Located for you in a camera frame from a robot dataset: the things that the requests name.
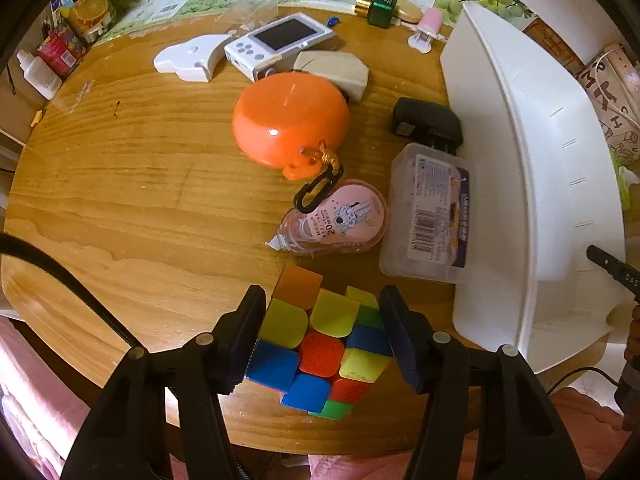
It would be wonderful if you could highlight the large white plastic bin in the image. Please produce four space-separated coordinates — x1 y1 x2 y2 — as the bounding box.
440 2 626 373

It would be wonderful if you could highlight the clear plastic box with label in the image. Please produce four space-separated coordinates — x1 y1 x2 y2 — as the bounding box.
378 143 471 284

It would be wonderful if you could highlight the multicolour puzzle cube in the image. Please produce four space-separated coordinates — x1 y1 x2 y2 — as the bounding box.
245 263 393 420

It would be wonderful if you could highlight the black power adapter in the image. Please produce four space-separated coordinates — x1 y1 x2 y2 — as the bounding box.
392 98 463 154

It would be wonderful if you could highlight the black carabiner clip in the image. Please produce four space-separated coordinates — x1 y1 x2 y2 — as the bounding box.
293 165 344 214

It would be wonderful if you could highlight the orange round plastic case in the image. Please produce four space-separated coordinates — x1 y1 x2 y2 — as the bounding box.
231 72 350 181

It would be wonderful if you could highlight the white curved plastic part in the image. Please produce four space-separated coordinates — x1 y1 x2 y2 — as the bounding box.
153 34 233 82

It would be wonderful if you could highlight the white handheld game console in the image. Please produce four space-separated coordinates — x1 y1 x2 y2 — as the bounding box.
224 13 336 82

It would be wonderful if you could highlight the lettered fabric bag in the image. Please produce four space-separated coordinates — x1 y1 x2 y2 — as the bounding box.
576 44 639 166

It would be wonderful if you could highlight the pink and white plug device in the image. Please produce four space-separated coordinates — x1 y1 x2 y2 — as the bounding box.
408 8 447 54

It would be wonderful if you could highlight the green square bottle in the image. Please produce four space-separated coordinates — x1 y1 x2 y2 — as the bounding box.
355 0 397 28

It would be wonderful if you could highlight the white small dropper bottle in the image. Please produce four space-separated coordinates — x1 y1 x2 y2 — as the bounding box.
16 50 62 101

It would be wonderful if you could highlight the small blue charm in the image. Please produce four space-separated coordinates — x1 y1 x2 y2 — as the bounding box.
326 16 340 28

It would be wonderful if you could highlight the red snack packet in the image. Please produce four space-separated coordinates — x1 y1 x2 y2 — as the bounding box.
37 29 87 79

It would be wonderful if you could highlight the orange juice carton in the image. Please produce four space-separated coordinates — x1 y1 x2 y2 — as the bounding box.
61 0 116 44

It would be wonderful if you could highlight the black cable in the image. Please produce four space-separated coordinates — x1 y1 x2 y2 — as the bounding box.
0 232 147 349

